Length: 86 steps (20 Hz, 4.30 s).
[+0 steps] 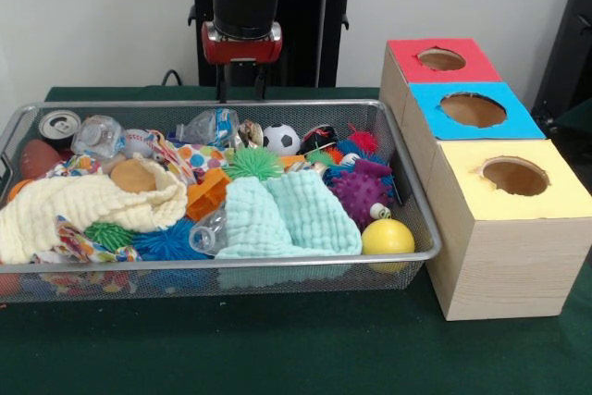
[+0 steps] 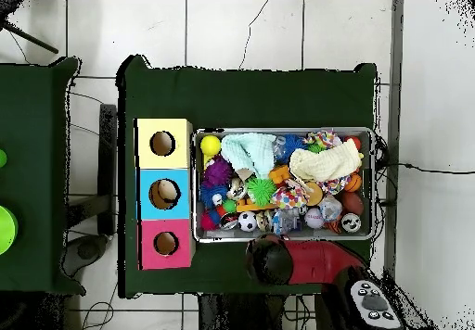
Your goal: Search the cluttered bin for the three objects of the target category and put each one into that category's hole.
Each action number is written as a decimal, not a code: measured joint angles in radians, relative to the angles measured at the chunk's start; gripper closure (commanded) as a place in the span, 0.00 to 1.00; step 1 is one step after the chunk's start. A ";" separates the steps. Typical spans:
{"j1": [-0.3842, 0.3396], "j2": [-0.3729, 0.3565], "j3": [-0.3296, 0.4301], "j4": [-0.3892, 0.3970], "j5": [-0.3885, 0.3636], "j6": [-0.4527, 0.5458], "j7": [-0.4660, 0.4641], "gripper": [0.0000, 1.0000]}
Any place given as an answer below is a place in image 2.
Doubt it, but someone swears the shallow metal mesh bin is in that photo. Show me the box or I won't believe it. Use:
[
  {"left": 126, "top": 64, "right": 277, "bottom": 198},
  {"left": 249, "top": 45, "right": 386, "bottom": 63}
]
[{"left": 192, "top": 127, "right": 376, "bottom": 244}]

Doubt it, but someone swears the wooden box with three holes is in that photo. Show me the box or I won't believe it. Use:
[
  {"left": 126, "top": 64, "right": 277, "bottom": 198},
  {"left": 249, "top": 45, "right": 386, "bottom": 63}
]
[{"left": 134, "top": 117, "right": 196, "bottom": 271}]

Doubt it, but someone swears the purple spiky ball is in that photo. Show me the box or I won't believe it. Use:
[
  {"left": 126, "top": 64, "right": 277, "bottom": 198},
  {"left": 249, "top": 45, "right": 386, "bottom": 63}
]
[{"left": 202, "top": 155, "right": 235, "bottom": 188}]

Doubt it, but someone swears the mint green cloth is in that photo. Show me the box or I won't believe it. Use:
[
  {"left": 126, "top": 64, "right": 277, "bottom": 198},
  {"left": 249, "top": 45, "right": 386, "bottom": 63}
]
[{"left": 221, "top": 132, "right": 278, "bottom": 181}]

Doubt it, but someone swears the yellow smooth ball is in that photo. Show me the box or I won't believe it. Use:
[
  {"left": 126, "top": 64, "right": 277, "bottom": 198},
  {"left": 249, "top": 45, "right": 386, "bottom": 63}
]
[{"left": 199, "top": 134, "right": 223, "bottom": 158}]

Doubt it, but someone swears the orange plastic block toy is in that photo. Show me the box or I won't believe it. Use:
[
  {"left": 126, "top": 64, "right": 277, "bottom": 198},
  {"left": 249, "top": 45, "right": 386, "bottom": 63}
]
[{"left": 268, "top": 164, "right": 291, "bottom": 184}]

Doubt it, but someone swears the black and white soccer ball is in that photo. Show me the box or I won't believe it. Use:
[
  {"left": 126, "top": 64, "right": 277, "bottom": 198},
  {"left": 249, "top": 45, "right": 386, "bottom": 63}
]
[{"left": 237, "top": 211, "right": 259, "bottom": 233}]

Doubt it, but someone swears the tan foam ball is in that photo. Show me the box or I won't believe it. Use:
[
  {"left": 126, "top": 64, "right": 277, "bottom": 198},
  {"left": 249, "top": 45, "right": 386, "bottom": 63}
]
[{"left": 304, "top": 181, "right": 325, "bottom": 207}]

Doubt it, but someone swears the cream yellow cloth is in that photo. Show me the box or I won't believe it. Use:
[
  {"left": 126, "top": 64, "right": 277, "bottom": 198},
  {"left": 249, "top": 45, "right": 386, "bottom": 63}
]
[{"left": 289, "top": 138, "right": 365, "bottom": 184}]

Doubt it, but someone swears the small orange basketball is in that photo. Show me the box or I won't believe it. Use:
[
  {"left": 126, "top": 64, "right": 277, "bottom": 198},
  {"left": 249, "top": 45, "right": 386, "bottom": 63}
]
[{"left": 344, "top": 172, "right": 363, "bottom": 193}]

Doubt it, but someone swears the silver topped drink can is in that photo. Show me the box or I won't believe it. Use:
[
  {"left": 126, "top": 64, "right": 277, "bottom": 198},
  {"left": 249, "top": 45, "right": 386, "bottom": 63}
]
[{"left": 340, "top": 211, "right": 362, "bottom": 234}]

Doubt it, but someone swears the dark green side table cloth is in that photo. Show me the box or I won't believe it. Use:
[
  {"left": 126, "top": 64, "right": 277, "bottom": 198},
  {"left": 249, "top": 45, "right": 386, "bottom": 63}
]
[{"left": 0, "top": 57, "right": 87, "bottom": 296}]

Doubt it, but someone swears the large bright green cup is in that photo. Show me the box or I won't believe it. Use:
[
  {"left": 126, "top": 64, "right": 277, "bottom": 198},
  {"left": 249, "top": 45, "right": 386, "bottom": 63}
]
[{"left": 0, "top": 205, "right": 19, "bottom": 256}]

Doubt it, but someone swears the black tripod leg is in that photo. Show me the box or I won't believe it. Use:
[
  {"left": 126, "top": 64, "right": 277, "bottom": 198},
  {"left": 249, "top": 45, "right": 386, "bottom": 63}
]
[{"left": 0, "top": 18, "right": 59, "bottom": 55}]

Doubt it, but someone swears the green stringy koosh ball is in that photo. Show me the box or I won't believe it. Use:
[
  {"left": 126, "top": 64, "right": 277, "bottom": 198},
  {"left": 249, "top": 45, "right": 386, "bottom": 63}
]
[{"left": 245, "top": 176, "right": 277, "bottom": 208}]

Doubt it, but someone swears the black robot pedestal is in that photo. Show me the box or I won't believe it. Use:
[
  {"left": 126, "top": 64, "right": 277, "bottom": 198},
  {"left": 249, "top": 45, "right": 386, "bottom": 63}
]
[{"left": 198, "top": 293, "right": 287, "bottom": 330}]

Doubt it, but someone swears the black floor cable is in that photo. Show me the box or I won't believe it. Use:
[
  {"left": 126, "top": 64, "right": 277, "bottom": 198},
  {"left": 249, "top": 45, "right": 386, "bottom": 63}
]
[{"left": 374, "top": 161, "right": 475, "bottom": 175}]

